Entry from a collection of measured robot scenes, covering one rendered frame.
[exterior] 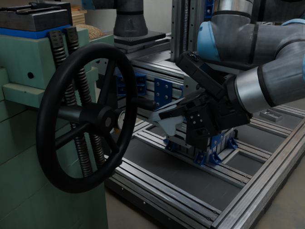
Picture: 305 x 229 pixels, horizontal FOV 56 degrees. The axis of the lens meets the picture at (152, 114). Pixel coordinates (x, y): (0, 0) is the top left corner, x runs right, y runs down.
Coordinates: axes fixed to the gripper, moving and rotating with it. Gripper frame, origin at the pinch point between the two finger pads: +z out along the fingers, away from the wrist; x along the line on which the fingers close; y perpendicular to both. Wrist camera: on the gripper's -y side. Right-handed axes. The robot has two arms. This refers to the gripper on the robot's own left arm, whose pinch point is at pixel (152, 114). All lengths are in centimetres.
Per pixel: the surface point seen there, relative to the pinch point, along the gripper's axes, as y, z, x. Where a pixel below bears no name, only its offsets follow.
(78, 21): -31.6, 27.0, 24.6
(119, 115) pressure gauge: -0.2, 20.1, 12.8
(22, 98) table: -15.3, 12.4, -17.5
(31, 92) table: -15.5, 9.5, -17.2
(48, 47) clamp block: -20.9, 4.3, -13.1
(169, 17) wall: -44, 132, 315
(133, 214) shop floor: 53, 65, 38
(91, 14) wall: -104, 242, 313
